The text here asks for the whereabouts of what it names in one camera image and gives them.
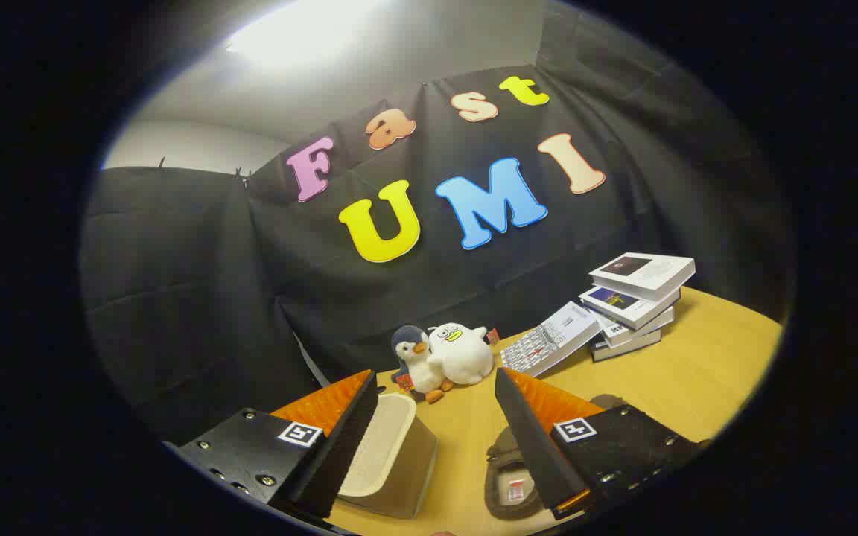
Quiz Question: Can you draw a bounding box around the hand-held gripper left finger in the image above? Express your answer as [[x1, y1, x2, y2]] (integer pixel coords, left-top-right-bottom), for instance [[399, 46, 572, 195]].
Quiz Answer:
[[165, 370, 379, 522]]

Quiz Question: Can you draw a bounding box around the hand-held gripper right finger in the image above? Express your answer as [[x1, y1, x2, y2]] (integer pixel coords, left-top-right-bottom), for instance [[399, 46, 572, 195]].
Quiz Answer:
[[495, 367, 709, 520]]

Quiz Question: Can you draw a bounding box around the beige fabric storage box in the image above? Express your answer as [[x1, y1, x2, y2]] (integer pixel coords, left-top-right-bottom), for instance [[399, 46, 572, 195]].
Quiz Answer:
[[336, 392, 439, 520]]

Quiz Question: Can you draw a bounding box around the patterned cover book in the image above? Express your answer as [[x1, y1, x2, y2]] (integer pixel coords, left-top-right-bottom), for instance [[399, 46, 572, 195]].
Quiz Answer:
[[500, 301, 603, 379]]

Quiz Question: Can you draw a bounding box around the grey penguin plush toy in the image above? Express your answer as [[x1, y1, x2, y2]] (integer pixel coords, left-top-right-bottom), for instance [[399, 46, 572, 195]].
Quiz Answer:
[[390, 325, 454, 404]]

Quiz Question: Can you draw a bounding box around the white duck plush toy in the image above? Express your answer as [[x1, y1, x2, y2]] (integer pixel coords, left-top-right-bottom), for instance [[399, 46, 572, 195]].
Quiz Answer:
[[428, 322, 501, 386]]

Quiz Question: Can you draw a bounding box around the dark cover book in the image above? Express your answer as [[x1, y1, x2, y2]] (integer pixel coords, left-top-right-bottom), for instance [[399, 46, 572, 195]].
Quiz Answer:
[[591, 328, 662, 363]]

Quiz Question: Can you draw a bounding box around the thin white book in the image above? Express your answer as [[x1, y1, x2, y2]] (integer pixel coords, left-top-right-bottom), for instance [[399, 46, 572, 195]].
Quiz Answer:
[[594, 307, 676, 348]]

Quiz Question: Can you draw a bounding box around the black backdrop cloth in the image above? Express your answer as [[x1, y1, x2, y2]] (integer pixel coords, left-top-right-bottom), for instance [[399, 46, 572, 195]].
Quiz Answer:
[[79, 0, 798, 447]]

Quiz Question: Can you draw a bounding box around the white book blue picture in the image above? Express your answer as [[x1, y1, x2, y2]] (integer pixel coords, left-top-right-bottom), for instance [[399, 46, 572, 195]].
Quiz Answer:
[[579, 285, 681, 331]]

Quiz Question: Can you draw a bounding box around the thick white book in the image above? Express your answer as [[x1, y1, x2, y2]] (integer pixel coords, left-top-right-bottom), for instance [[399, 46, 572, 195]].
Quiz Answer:
[[589, 253, 696, 302]]

